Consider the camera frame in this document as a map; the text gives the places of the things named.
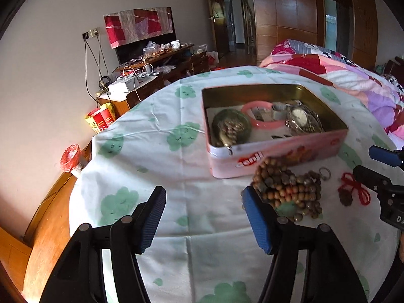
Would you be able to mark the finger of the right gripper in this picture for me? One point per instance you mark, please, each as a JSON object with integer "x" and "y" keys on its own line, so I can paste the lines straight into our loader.
{"x": 393, "y": 158}
{"x": 371, "y": 179}

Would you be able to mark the white mug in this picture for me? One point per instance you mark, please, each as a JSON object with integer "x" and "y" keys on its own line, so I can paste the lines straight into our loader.
{"x": 175, "y": 44}

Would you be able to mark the white box on cabinet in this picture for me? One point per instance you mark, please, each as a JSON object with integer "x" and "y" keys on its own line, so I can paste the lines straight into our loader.
{"x": 123, "y": 85}

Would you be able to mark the wooden wardrobe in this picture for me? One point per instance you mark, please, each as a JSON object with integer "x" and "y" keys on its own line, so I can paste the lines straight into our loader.
{"x": 304, "y": 20}

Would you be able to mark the silver wrist watch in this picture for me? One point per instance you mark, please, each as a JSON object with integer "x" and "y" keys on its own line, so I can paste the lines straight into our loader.
{"x": 298, "y": 117}

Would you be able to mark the black television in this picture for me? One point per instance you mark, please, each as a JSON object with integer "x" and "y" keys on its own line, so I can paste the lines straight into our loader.
{"x": 128, "y": 52}

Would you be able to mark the red yellow carton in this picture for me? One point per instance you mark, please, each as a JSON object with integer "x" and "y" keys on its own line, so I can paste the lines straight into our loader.
{"x": 101, "y": 118}

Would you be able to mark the red patchwork cloth cover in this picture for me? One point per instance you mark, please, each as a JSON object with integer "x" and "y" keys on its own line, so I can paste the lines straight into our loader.
{"x": 134, "y": 25}

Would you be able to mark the pink Genji tin box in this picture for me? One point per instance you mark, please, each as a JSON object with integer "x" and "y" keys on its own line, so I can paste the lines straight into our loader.
{"x": 235, "y": 160}

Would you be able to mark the wall power socket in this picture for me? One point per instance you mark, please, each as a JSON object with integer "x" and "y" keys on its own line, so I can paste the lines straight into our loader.
{"x": 90, "y": 34}

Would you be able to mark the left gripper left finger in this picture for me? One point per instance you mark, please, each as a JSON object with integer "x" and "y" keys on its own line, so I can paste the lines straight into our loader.
{"x": 149, "y": 218}

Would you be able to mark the colourful patchwork quilt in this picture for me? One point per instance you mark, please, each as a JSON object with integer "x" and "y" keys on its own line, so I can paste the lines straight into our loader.
{"x": 382, "y": 95}

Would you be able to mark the pink jade bangle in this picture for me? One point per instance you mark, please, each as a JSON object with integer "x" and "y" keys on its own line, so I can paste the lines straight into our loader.
{"x": 260, "y": 115}

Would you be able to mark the wooden bedroom door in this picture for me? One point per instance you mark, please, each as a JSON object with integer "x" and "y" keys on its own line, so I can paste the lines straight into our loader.
{"x": 219, "y": 26}

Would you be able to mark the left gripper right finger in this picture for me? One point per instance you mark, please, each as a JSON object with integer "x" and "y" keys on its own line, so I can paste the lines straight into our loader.
{"x": 253, "y": 207}

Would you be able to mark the brown wooden bead mala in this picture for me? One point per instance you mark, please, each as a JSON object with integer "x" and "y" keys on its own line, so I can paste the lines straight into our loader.
{"x": 293, "y": 196}

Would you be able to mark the red cord pendant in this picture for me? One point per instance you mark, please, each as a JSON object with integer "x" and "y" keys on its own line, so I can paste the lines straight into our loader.
{"x": 348, "y": 187}

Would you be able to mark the wooden tv cabinet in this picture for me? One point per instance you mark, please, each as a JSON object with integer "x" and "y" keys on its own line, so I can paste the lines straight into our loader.
{"x": 155, "y": 74}

